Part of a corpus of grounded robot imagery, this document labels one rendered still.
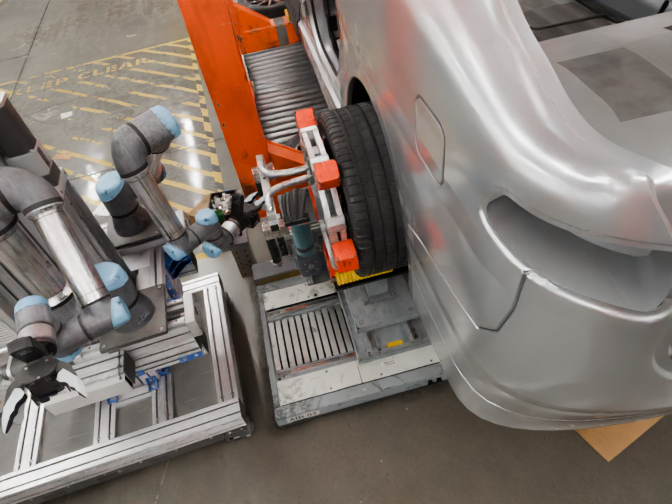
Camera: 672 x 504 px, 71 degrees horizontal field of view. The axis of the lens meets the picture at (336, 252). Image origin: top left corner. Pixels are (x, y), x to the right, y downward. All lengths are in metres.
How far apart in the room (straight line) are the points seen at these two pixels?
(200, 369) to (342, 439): 0.71
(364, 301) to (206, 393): 0.83
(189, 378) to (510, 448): 1.42
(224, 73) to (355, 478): 1.70
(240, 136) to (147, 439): 1.31
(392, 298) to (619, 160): 1.68
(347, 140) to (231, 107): 0.60
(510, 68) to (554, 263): 0.33
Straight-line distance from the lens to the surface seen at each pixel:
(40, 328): 1.29
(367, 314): 2.26
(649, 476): 2.36
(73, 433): 2.44
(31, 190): 1.39
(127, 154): 1.62
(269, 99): 3.88
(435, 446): 2.21
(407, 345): 2.26
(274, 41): 4.03
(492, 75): 0.87
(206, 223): 1.78
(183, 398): 2.27
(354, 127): 1.67
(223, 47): 1.94
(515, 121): 0.80
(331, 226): 1.61
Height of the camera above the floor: 2.07
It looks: 47 degrees down
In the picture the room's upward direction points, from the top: 10 degrees counter-clockwise
